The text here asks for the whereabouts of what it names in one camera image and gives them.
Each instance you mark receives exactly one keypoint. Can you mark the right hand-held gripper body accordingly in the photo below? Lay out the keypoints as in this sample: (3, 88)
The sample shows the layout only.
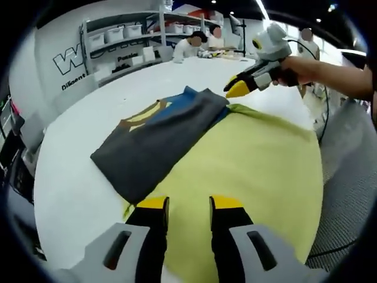
(274, 44)

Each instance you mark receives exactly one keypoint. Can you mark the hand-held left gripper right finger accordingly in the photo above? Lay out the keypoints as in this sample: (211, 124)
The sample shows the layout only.
(265, 259)

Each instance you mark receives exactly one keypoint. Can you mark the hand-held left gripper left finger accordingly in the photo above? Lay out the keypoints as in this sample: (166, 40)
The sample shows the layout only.
(97, 259)

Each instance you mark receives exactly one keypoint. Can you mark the yellow blue grey garment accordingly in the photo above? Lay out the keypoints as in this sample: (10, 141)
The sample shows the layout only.
(235, 162)

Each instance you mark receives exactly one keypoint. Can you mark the person's right hand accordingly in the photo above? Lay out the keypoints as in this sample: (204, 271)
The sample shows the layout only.
(302, 70)

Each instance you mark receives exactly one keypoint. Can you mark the assorted small work items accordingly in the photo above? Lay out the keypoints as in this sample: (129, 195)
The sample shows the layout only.
(213, 54)

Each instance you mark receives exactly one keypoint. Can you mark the monitor on black stand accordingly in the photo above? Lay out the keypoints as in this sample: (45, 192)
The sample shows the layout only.
(238, 29)

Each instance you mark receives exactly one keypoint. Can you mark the ceiling strip light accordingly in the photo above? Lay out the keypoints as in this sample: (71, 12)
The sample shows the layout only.
(260, 6)

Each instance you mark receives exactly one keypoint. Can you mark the ceiling spot lights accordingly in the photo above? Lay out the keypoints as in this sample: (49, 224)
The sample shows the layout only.
(318, 20)

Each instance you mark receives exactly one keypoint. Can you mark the white storage bin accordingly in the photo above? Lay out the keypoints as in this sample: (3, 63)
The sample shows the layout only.
(115, 34)
(189, 29)
(96, 40)
(134, 31)
(176, 28)

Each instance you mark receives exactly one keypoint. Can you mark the grey mesh office chair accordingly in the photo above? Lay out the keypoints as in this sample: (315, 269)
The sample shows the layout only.
(347, 191)

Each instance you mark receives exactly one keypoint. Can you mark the metal shelf rack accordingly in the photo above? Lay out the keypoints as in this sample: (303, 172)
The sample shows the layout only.
(126, 44)

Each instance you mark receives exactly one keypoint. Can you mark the black flat object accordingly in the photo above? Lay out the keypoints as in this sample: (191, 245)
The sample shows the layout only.
(119, 69)

